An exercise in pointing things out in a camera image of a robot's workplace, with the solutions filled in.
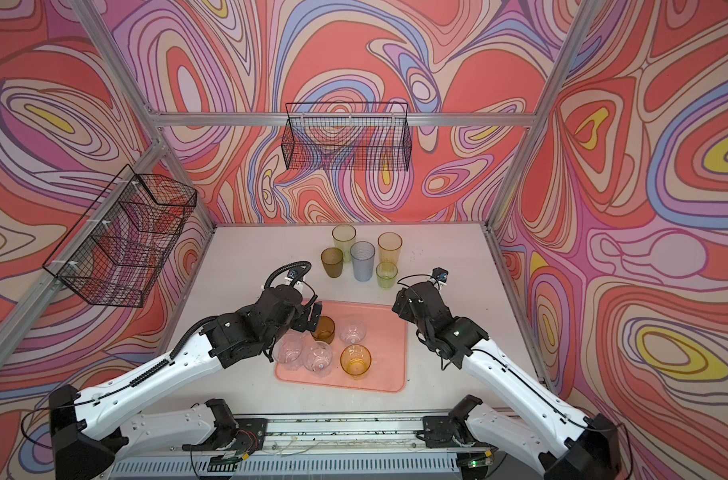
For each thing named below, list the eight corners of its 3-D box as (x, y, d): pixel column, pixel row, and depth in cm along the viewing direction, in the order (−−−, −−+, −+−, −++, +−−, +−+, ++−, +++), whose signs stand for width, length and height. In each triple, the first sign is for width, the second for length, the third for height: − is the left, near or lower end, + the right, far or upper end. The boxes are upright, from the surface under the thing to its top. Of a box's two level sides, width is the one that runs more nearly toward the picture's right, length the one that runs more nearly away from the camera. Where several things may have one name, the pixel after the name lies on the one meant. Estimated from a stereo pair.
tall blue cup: (351, 281, 105) (350, 257, 95) (352, 264, 110) (350, 240, 100) (374, 281, 105) (375, 257, 95) (374, 264, 110) (375, 240, 100)
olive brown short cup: (323, 277, 105) (320, 262, 99) (325, 262, 110) (322, 247, 103) (343, 277, 105) (342, 262, 99) (344, 262, 110) (343, 247, 103)
